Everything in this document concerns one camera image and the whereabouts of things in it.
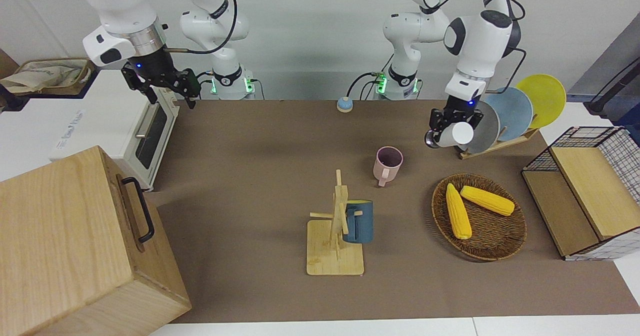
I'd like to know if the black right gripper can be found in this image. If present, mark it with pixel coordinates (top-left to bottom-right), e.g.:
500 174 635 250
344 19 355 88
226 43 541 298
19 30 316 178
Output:
121 48 201 110

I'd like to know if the brown wooden tray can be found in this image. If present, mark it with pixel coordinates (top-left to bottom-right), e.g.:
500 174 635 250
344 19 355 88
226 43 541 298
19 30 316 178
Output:
15 57 95 97

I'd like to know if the black wire basket white liner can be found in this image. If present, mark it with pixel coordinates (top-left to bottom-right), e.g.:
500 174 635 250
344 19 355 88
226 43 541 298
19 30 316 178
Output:
521 125 640 262

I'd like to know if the black base cable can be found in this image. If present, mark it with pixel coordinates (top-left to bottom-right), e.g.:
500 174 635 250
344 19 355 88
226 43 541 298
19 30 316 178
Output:
346 71 388 102

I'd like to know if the brown table mat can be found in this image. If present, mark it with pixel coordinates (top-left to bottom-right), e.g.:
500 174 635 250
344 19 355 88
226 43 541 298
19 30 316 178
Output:
145 98 640 324

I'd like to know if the wooden dish rack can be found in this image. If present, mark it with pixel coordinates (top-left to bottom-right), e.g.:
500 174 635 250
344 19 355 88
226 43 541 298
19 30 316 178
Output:
459 126 540 160

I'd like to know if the brown wicker basket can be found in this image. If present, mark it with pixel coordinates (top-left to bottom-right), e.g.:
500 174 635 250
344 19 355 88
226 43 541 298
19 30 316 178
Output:
431 173 528 262

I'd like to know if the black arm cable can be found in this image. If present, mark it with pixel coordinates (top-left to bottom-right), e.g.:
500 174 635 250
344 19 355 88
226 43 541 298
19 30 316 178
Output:
420 0 528 97
165 0 239 55

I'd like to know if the large wooden box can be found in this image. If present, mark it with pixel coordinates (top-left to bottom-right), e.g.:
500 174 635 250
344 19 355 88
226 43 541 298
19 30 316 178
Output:
0 145 192 336

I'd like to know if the light wooden shelf insert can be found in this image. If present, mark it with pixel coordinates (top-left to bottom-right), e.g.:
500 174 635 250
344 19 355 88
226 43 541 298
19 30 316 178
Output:
521 146 640 258

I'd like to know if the yellow corn cob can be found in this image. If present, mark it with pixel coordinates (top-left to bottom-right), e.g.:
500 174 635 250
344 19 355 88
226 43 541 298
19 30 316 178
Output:
460 185 515 217
446 183 473 240

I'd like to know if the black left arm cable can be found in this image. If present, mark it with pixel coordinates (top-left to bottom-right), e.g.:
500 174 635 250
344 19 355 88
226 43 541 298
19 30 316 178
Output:
420 0 528 97

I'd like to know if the wooden mug stand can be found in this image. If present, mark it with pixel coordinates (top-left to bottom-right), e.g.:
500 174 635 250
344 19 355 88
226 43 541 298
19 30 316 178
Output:
306 169 378 277

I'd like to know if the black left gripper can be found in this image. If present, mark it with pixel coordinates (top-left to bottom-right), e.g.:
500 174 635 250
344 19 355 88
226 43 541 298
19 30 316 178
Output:
428 95 485 133

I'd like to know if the grey plate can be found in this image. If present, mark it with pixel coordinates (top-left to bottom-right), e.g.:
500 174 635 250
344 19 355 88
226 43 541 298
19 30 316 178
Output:
460 101 501 155

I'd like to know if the black camera stand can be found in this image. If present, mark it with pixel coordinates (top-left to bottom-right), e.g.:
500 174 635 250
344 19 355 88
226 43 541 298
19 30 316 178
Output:
584 56 640 122

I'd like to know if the beige crumpled bag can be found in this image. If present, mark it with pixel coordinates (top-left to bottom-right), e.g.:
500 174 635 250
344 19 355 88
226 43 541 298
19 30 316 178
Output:
0 61 88 95

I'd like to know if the black metal box handle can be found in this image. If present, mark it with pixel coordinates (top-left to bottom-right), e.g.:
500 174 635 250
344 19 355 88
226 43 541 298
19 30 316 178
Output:
121 177 156 244

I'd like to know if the white toaster oven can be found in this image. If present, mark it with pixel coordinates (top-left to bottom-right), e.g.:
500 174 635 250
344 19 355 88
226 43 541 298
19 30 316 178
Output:
49 70 180 192

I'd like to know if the dark blue mug yellow inside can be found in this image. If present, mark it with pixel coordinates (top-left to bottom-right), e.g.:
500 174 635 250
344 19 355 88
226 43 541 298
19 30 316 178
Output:
342 200 374 244

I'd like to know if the white water bottle glass base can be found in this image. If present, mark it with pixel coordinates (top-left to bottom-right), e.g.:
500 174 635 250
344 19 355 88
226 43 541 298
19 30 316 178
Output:
425 121 475 150

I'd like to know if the light blue plate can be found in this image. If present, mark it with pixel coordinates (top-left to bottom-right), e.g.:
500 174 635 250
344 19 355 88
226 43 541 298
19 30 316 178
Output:
484 87 534 143

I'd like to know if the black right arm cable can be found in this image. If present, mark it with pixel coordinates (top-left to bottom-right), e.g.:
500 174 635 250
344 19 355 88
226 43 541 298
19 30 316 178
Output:
165 0 239 55

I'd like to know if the yellow plate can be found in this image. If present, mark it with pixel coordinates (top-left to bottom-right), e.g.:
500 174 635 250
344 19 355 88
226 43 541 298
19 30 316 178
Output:
515 74 567 130

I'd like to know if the pink mug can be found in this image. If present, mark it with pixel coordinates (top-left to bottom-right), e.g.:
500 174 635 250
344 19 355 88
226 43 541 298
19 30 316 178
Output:
373 146 404 187

